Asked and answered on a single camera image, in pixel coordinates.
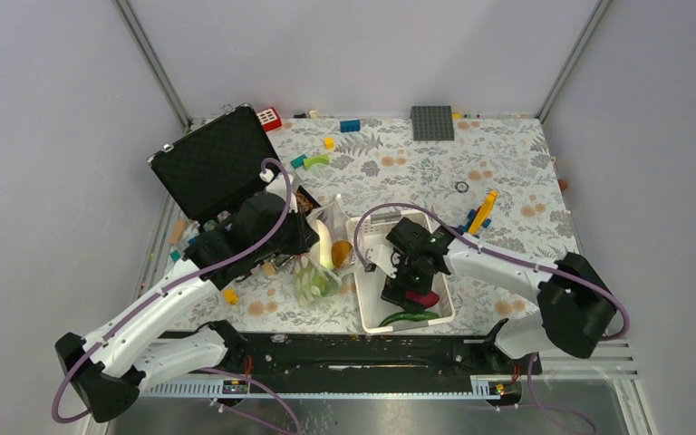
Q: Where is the green curved block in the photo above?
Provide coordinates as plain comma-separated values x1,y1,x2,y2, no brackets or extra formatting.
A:
303,154,331,170

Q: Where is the grey lego baseplate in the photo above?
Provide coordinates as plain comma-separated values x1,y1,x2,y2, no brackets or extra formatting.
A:
410,105,455,141

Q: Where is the red white toy block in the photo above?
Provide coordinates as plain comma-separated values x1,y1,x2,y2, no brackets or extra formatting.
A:
256,107,283,132

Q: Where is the brown potato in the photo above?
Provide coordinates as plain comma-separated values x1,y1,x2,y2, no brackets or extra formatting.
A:
331,240,353,268

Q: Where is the black open case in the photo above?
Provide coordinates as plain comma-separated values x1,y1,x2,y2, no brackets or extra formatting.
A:
147,103,320,225

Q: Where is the purple sweet potato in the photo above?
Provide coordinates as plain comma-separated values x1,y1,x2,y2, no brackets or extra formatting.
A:
405,291,440,311

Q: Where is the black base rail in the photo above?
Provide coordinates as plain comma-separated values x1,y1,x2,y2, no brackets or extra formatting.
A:
199,321,542,394

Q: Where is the teal block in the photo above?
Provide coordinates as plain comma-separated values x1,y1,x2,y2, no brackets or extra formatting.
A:
291,154,307,169

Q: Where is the clear zip top bag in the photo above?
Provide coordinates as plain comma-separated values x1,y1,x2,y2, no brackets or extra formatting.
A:
294,194,354,306

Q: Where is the blue lego brick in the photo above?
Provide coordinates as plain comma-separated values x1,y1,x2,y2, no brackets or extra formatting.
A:
339,120,361,133

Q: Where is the green cabbage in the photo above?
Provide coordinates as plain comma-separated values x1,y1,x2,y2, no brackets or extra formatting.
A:
294,263,341,305

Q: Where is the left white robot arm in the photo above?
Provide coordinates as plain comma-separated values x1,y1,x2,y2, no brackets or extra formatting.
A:
54,191,318,422

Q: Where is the white perforated plastic basket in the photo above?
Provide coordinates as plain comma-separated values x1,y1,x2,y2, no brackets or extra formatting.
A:
346,211,456,334

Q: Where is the green chili pepper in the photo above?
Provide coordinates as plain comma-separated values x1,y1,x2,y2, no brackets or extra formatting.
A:
379,311,440,327

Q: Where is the yellow small toy piece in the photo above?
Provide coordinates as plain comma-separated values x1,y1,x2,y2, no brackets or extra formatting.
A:
222,288,239,305

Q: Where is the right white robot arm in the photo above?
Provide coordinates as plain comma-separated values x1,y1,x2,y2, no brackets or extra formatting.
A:
363,217,616,373

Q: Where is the yellow blue toy vehicle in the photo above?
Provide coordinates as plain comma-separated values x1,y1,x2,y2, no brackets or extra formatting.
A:
457,190,498,236

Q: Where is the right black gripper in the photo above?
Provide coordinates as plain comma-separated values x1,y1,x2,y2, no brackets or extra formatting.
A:
382,248,435,315

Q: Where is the white radish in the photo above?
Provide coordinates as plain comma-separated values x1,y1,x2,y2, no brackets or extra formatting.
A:
313,220,334,270

